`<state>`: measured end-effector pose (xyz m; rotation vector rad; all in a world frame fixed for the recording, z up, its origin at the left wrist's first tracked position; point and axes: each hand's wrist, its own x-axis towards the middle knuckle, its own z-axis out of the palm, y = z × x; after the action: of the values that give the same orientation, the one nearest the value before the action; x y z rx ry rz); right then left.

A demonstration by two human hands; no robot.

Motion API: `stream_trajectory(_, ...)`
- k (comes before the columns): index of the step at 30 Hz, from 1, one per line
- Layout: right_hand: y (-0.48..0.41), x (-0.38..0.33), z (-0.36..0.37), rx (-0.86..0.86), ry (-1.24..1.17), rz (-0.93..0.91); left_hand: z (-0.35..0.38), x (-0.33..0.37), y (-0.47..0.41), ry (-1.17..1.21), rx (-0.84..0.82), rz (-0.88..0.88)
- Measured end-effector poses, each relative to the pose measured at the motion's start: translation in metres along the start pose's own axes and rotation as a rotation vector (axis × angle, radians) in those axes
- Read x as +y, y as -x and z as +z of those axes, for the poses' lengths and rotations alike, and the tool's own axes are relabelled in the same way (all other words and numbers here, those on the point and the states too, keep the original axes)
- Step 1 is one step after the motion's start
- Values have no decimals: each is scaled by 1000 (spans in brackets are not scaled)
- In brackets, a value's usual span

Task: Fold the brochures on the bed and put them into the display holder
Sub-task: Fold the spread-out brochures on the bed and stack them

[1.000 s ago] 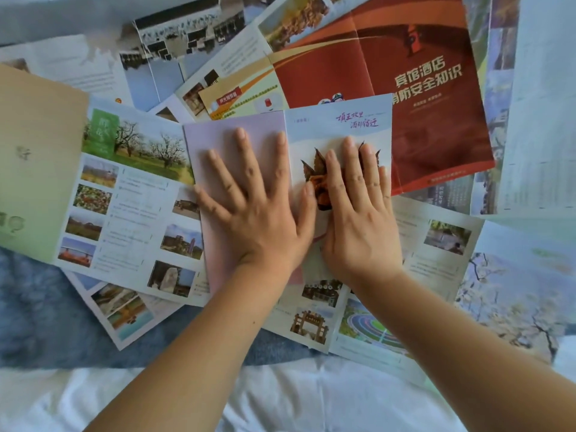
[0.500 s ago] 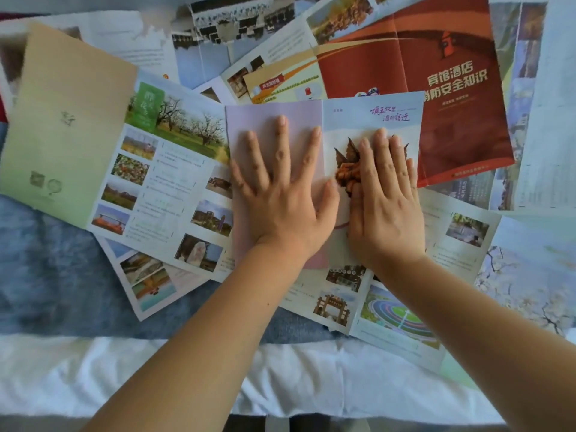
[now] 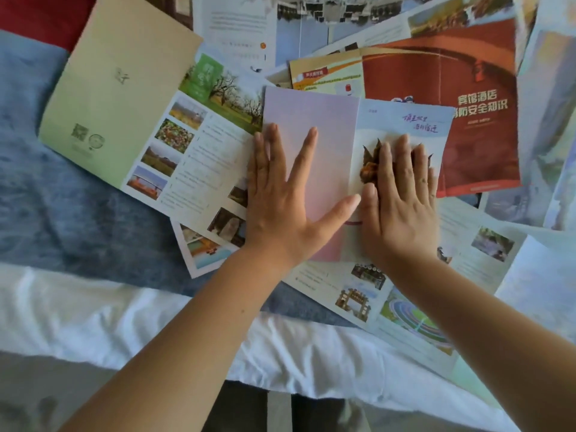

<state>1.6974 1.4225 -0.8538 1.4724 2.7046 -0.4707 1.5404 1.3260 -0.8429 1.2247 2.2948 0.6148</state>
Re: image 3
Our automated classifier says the person's left hand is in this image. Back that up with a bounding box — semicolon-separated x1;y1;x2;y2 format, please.
245;123;362;262

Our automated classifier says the person's right hand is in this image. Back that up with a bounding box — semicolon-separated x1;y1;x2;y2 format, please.
358;133;442;273

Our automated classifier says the blossom tree brochure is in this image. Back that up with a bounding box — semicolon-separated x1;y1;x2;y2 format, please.
282;195;530;403

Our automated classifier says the purple crab picture brochure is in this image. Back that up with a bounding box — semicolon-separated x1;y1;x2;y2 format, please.
262;86;456;264

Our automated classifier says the red cover brochure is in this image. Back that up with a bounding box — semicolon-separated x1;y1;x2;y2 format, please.
289;17;522;199

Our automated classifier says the white hotel bed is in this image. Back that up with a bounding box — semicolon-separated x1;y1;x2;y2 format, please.
0;263;518;432

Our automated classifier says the pale green leaflet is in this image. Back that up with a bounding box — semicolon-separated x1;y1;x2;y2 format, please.
38;0;266;280

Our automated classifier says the person's right forearm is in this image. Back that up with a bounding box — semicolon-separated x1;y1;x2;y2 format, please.
382;256;576;432

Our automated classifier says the person's left forearm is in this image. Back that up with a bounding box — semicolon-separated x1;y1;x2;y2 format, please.
58;247;307;432

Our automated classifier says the red and blue bed runner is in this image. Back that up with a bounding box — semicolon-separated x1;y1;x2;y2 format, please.
0;0;361;329

